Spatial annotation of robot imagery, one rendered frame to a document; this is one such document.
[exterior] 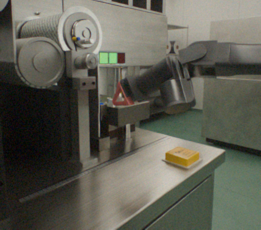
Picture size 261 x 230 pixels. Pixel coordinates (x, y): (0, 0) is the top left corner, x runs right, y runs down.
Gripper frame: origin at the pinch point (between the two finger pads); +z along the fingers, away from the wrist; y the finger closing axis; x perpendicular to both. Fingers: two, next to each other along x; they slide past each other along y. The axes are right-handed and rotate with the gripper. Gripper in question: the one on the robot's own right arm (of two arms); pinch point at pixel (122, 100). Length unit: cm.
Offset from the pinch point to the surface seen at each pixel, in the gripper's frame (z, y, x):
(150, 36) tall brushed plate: 24, 68, 42
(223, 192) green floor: 79, 156, -79
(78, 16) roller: -4.1, -7.1, 24.2
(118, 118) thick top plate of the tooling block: 8.7, 4.2, -2.9
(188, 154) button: -6.0, 9.4, -20.5
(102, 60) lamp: 30, 30, 30
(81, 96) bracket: 3.7, -9.9, 4.2
